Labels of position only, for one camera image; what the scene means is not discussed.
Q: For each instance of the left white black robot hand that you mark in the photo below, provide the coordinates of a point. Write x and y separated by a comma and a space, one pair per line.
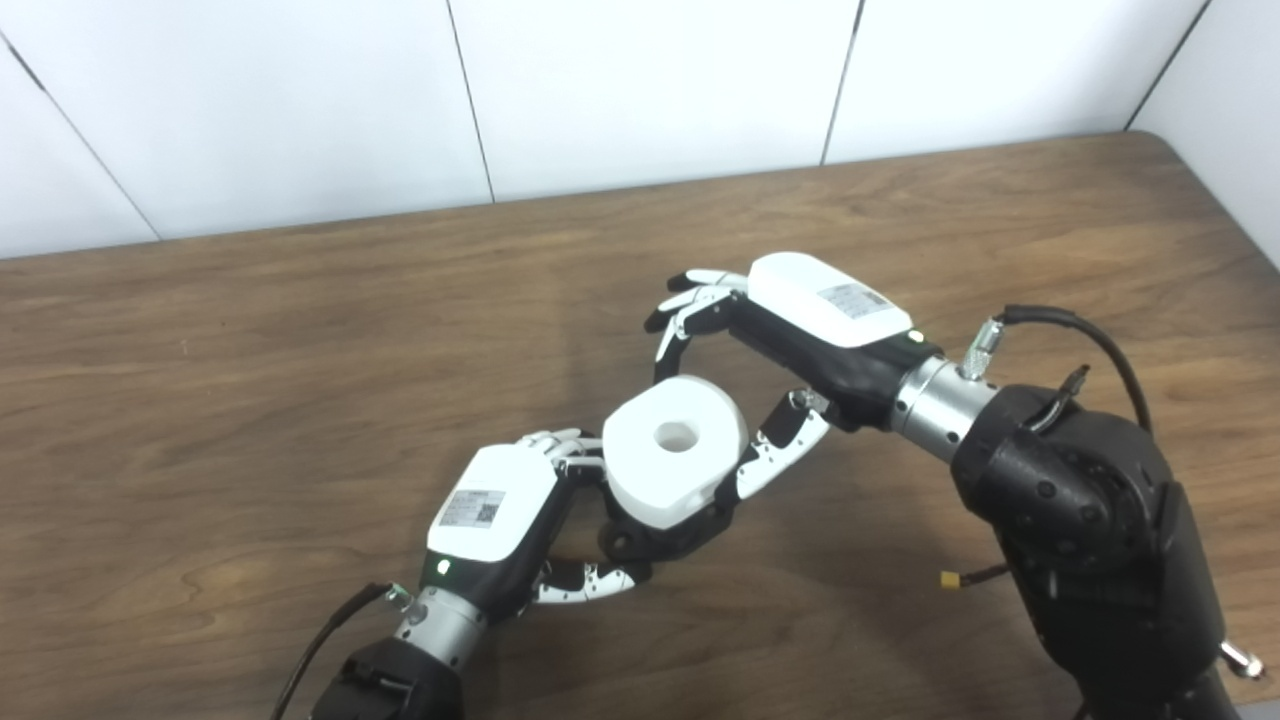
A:
490, 505

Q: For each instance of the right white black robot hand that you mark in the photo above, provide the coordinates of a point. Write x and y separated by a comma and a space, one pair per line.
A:
830, 300

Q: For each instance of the round white plastic piece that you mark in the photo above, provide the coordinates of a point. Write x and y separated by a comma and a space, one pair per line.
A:
650, 480

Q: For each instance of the black flanged holder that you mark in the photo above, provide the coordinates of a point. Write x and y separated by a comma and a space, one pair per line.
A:
670, 540

